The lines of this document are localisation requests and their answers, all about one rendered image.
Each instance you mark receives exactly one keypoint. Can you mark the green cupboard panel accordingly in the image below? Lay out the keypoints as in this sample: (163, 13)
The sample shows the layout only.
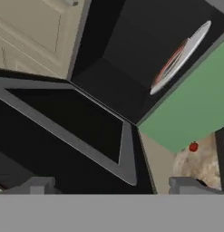
(192, 105)

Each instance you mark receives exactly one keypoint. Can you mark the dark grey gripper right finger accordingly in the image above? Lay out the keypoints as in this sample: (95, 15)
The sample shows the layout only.
(183, 185)

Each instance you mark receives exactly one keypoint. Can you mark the black microwave door grey frame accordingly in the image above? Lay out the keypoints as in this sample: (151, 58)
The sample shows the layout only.
(86, 142)

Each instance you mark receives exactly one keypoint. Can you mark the dark appliance edge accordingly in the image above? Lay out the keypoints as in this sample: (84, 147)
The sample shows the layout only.
(222, 157)

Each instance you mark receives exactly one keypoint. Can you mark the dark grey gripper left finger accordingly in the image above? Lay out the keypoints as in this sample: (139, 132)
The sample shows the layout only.
(40, 185)

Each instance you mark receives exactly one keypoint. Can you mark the beige cupboard door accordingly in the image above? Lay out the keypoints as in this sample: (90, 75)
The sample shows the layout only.
(31, 33)

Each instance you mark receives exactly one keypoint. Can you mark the white microwave turntable plate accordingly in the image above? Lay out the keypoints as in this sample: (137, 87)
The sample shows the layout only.
(186, 54)

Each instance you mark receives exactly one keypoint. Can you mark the small red fruit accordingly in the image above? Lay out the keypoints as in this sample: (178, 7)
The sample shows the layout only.
(193, 146)

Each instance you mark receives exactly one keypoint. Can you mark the black microwave oven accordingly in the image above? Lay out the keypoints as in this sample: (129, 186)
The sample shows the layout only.
(131, 51)

